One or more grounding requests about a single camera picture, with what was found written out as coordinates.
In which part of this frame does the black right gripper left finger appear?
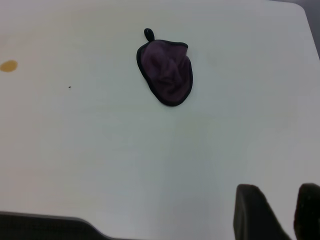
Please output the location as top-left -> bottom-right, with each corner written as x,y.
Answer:
233,183 -> 293,240

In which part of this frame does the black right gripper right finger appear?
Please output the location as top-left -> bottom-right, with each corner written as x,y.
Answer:
292,182 -> 320,240

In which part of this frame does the purple cloth with black trim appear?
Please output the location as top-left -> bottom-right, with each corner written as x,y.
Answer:
136,28 -> 194,107

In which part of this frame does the brown coffee spill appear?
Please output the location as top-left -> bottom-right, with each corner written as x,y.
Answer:
0,60 -> 19,73

